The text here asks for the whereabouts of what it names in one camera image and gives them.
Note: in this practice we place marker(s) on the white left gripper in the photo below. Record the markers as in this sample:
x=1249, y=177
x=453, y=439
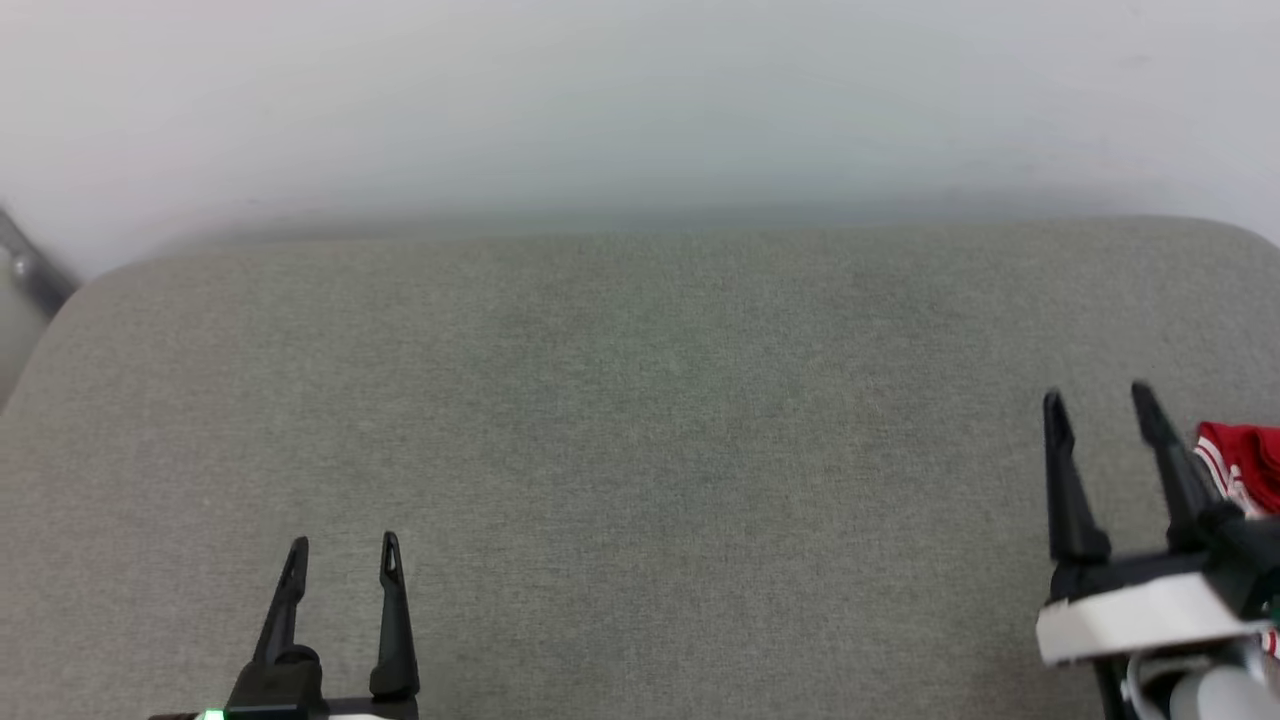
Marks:
x=290, y=690

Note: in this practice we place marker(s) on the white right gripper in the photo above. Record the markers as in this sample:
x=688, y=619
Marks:
x=1150, y=605

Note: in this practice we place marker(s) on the red basketball jersey garment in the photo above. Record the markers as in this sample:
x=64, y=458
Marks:
x=1250, y=465

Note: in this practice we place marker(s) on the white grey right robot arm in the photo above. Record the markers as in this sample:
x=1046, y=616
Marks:
x=1220, y=695

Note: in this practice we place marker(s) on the grey fabric sofa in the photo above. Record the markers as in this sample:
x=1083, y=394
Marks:
x=640, y=450

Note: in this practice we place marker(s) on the grey metal bar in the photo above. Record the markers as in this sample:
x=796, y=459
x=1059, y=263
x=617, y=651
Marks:
x=30, y=265

